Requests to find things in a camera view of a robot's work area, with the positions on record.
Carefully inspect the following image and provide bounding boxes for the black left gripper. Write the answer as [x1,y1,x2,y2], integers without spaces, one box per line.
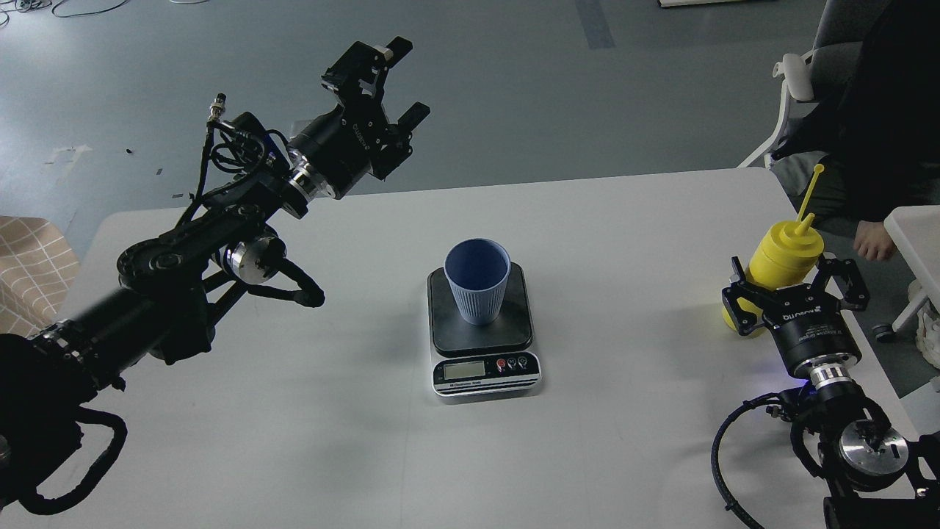
[289,36,432,200]

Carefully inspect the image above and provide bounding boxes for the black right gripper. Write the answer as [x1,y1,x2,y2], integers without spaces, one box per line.
[721,253,872,381]

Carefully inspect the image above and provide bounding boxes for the yellow squeeze bottle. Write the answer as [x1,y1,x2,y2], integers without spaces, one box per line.
[731,164,825,292]

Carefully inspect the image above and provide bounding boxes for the blue ribbed cup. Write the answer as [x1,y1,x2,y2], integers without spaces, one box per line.
[444,238,511,327]

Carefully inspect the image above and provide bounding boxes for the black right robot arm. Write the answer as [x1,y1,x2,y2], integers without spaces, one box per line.
[709,257,939,528]

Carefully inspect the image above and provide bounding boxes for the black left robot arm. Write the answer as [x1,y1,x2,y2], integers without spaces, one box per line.
[1,37,430,515]

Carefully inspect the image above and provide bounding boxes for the black digital kitchen scale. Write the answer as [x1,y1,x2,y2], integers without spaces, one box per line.
[427,262,543,401]

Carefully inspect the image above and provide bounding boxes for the person's hand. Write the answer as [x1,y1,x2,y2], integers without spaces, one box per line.
[853,220,897,262]

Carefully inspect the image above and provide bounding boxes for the white side table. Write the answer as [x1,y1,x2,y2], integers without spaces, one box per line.
[884,205,939,334]

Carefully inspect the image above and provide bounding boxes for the seated person in black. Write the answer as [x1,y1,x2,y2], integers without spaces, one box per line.
[767,0,940,368]

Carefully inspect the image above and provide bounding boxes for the grey office chair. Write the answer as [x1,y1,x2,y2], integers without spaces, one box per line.
[738,1,889,168]

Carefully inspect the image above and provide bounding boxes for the black floor cable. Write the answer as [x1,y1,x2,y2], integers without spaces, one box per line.
[0,0,129,26]

